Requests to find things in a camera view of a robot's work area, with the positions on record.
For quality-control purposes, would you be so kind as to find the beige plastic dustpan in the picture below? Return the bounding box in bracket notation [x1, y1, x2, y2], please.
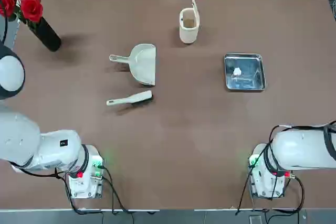
[109, 44, 157, 87]

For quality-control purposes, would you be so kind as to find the square metal tray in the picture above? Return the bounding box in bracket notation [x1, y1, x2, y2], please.
[224, 53, 267, 92]

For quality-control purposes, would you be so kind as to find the beige hand brush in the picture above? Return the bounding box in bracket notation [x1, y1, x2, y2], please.
[106, 90, 154, 107]

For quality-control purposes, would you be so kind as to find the beige bin with flip lid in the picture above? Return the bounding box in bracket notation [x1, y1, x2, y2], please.
[179, 0, 200, 45]

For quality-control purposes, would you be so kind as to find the black cylindrical vase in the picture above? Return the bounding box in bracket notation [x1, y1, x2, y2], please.
[27, 16, 62, 52]

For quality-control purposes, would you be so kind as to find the red rose bouquet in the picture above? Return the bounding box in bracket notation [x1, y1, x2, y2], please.
[0, 0, 44, 24]

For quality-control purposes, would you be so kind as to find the black cable at arm foot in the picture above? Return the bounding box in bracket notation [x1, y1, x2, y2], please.
[287, 174, 306, 213]
[98, 165, 132, 214]

